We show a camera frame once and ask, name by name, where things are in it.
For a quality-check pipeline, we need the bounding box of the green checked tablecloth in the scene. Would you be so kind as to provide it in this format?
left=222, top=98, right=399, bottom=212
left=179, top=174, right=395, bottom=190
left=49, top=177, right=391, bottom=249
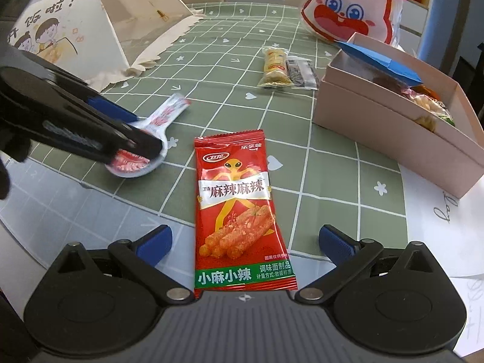
left=34, top=2, right=411, bottom=296

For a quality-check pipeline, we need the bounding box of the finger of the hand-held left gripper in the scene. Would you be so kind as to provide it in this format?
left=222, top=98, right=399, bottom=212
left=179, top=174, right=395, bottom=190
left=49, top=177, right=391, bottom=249
left=86, top=96, right=139, bottom=124
left=104, top=120, right=168, bottom=164

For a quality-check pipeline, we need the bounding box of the grey grid cutting mat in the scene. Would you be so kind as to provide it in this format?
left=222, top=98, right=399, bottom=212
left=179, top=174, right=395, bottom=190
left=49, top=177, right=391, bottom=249
left=0, top=151, right=199, bottom=296

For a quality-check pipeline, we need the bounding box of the white red spoon-shaped packet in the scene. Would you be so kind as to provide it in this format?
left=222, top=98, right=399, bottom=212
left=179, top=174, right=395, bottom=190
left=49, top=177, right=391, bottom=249
left=105, top=94, right=191, bottom=178

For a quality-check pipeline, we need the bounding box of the pile of mixed snack packets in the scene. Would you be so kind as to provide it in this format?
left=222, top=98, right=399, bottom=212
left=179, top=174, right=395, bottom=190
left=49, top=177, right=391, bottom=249
left=371, top=76, right=456, bottom=131

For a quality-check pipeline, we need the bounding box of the rabbit face snack bag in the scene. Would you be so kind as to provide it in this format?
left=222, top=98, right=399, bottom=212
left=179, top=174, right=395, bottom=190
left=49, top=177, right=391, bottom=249
left=300, top=0, right=407, bottom=46

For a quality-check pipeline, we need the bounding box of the red spicy strip packet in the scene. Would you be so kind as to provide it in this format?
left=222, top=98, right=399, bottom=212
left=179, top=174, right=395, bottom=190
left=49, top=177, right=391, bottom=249
left=194, top=129, right=297, bottom=292

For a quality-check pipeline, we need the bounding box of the yellow cracker packet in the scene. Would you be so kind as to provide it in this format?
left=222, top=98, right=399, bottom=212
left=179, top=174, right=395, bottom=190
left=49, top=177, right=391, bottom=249
left=258, top=45, right=295, bottom=88

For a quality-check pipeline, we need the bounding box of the white paper with script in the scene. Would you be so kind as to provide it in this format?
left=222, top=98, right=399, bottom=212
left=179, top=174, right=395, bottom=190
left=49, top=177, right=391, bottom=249
left=397, top=157, right=484, bottom=363

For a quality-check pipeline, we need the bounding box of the blue paper packet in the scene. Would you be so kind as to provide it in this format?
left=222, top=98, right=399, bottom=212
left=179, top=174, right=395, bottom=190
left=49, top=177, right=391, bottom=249
left=336, top=41, right=423, bottom=88

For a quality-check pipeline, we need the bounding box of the pink cardboard box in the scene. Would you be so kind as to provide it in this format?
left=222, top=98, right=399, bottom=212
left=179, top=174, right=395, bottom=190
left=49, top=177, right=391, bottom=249
left=312, top=32, right=484, bottom=199

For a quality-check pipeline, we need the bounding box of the cream cartoon food cover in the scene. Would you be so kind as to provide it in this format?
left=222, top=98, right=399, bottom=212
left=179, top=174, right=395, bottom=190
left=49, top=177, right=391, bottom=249
left=8, top=0, right=207, bottom=93

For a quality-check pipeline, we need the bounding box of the person's left hand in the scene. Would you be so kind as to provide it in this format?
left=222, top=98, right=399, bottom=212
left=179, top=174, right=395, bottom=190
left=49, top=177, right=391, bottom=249
left=0, top=132, right=31, bottom=202

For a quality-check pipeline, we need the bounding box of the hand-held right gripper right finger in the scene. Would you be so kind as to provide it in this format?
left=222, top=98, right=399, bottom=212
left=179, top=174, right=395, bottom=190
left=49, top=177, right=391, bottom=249
left=294, top=224, right=436, bottom=305

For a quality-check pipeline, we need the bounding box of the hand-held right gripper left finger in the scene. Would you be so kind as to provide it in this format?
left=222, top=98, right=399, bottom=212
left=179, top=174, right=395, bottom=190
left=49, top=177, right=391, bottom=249
left=53, top=224, right=195, bottom=305

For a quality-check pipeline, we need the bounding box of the black white snack packet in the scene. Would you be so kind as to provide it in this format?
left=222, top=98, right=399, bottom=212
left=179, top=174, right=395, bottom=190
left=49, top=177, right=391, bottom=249
left=285, top=56, right=320, bottom=90

